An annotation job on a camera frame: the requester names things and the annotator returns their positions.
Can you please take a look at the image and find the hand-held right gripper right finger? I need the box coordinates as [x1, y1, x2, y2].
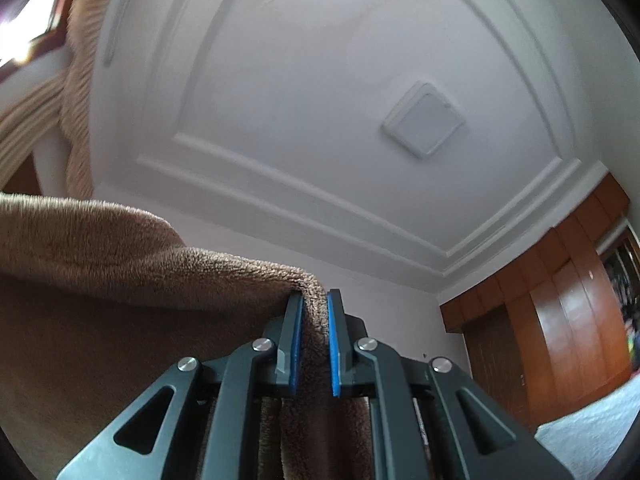
[326, 288, 576, 480]

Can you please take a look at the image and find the beige curtain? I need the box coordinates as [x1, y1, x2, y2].
[0, 72, 68, 173]

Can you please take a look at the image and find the square ceiling light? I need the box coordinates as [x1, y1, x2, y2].
[381, 81, 466, 160]

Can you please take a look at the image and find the taupe fleece garment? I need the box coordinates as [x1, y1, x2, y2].
[0, 0, 436, 480]

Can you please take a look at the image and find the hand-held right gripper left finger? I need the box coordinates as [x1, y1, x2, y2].
[55, 291, 306, 480]

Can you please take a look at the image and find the wooden wardrobe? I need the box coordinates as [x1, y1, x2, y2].
[439, 172, 640, 426]

